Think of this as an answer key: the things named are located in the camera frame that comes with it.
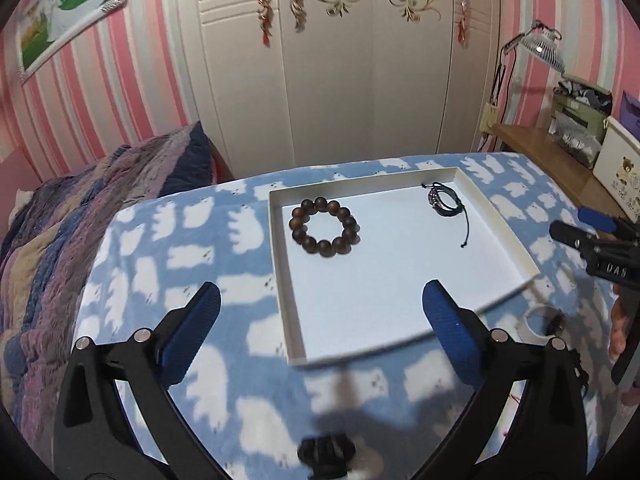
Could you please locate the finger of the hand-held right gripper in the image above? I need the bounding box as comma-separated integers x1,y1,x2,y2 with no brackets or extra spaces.
577,206,640,242
549,221,603,261

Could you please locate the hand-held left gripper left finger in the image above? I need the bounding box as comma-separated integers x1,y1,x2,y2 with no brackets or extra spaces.
52,281,226,480

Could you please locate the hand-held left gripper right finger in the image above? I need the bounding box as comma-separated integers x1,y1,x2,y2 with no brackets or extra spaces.
415,280,590,480

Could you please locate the white bangle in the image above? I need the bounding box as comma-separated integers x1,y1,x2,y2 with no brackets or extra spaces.
522,305,557,346

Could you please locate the white shallow tray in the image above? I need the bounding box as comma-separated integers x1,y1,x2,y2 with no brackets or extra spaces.
268,166,542,367

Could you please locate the person's right hand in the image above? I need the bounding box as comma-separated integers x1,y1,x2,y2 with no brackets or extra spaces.
607,284,632,361

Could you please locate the white bear print storage box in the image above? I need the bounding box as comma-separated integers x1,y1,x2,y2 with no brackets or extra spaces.
592,115,640,221

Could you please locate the blue blanket with white bears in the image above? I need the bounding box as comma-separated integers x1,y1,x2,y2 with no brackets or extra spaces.
75,154,631,480

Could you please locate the clear plastic bag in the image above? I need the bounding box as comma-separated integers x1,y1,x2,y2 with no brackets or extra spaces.
547,110,606,168

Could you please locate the wooden desk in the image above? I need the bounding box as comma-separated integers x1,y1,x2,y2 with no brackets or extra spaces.
490,122,626,226

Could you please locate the purple box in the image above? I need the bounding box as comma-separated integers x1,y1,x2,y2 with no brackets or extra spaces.
620,91,640,136

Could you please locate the green box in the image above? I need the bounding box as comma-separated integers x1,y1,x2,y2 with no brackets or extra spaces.
550,74,613,136

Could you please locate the striped purple quilt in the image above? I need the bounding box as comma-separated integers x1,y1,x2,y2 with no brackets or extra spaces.
0,121,221,461

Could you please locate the silver desk lamp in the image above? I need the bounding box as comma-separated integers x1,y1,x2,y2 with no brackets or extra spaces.
492,20,567,126

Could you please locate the pink headboard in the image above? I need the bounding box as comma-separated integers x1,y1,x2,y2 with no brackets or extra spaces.
0,147,43,241

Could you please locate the cream wardrobe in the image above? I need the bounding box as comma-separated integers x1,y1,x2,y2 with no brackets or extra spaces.
172,0,501,181

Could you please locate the framed wedding photo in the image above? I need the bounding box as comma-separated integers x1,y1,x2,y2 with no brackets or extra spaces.
14,0,130,85

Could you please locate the black leather cord bracelet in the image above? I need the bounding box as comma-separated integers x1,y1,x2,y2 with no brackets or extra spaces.
422,181,473,249

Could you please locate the wall socket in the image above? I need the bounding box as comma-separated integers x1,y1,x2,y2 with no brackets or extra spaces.
480,102,500,133

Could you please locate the brown wooden bead bracelet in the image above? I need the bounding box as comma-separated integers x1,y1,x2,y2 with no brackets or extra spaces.
289,199,361,257

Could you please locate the ornate handle with red tassel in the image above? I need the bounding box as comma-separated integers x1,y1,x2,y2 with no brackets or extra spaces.
254,0,273,48
457,0,472,50

